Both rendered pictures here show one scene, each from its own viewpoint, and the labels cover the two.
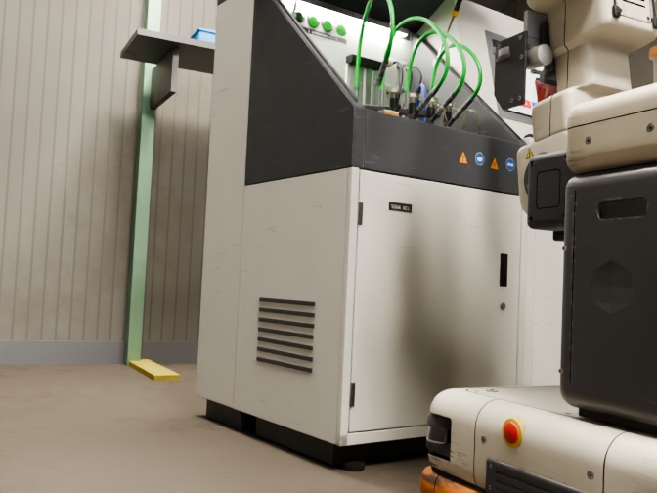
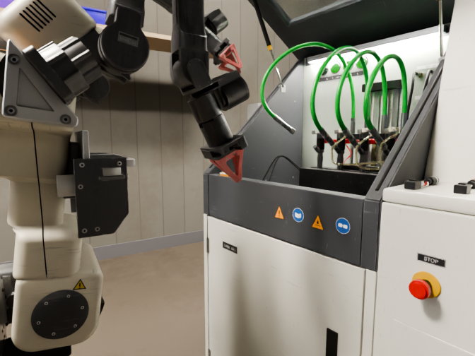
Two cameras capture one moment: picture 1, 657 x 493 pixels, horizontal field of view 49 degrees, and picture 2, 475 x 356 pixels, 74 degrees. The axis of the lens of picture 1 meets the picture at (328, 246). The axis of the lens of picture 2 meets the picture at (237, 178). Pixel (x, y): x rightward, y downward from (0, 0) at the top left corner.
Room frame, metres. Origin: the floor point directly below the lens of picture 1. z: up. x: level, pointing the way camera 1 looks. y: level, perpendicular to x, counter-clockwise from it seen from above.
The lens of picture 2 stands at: (1.91, -1.27, 1.09)
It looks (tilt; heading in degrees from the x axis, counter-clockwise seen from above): 7 degrees down; 86
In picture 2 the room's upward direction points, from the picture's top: straight up
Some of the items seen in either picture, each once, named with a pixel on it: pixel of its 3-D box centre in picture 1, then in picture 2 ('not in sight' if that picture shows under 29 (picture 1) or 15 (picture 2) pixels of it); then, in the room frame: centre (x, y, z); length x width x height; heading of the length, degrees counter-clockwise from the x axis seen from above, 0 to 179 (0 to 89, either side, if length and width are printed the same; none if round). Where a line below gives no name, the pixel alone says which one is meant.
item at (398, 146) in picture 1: (444, 156); (271, 208); (2.08, -0.33, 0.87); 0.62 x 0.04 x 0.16; 125
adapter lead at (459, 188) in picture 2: not in sight; (468, 185); (2.42, -0.67, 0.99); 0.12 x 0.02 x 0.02; 38
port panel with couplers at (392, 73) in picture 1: (398, 91); (430, 102); (2.63, -0.23, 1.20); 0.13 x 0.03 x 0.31; 125
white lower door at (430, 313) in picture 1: (442, 302); (265, 337); (2.06, -0.33, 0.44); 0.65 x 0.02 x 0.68; 125
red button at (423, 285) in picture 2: not in sight; (422, 287); (2.30, -0.72, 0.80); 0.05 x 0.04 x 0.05; 125
